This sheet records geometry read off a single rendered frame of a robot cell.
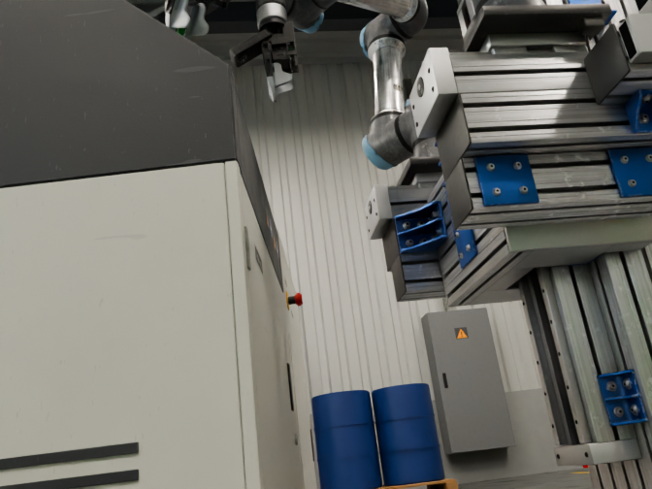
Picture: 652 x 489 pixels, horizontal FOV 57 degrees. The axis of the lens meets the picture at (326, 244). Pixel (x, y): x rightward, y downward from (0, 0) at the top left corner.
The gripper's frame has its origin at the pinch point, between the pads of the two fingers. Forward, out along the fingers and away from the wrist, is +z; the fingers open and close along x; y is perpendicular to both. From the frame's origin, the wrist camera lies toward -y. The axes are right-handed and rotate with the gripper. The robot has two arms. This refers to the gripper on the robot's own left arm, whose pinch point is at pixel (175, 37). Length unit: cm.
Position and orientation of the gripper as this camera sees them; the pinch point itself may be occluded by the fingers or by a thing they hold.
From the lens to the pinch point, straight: 128.1
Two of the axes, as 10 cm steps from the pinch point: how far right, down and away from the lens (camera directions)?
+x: 5.6, 0.0, 8.3
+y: 7.4, 4.5, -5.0
